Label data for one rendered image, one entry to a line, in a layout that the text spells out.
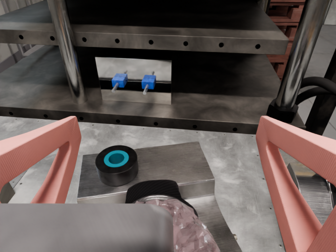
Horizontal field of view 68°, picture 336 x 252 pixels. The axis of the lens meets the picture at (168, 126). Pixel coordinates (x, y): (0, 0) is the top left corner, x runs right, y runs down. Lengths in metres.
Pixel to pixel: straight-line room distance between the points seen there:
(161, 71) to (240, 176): 0.45
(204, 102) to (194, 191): 0.53
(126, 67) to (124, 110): 0.15
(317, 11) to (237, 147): 0.42
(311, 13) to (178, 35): 0.38
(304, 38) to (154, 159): 0.55
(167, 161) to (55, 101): 0.64
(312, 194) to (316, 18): 0.49
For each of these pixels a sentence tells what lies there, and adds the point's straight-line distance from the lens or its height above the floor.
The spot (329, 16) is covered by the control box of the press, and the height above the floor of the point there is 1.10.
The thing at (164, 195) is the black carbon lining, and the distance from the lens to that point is 0.52.
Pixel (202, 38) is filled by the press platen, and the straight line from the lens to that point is 0.85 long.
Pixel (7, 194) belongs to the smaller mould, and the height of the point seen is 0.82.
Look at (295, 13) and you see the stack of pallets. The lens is 2.73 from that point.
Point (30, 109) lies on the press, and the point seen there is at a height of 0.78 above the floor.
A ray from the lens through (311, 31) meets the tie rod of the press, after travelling 0.83.
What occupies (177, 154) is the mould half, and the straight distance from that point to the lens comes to 0.54.
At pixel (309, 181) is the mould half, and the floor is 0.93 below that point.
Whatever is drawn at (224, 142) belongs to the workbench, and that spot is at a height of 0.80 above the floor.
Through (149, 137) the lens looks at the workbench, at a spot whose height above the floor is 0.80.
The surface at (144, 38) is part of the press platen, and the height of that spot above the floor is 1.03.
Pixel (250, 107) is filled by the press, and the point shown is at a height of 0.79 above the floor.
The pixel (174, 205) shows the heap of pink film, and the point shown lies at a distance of 0.48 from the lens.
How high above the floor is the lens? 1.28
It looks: 36 degrees down
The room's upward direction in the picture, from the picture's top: straight up
